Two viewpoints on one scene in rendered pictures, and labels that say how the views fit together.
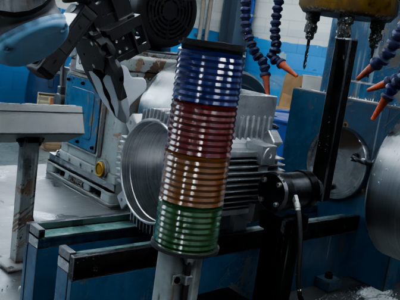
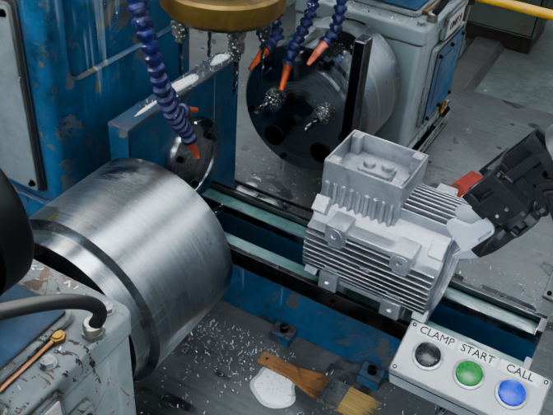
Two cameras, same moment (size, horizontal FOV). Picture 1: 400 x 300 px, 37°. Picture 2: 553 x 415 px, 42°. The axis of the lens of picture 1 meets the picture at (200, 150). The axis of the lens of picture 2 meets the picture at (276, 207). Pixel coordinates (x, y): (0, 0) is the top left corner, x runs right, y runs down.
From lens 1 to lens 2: 165 cm
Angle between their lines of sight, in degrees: 100
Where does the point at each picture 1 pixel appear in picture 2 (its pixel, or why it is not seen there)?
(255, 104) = (382, 146)
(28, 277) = not seen: hidden behind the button
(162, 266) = not seen: outside the picture
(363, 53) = (88, 30)
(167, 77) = (151, 266)
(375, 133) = (213, 102)
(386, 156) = (366, 103)
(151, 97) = (165, 309)
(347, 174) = (203, 159)
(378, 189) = (369, 127)
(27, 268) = not seen: hidden behind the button
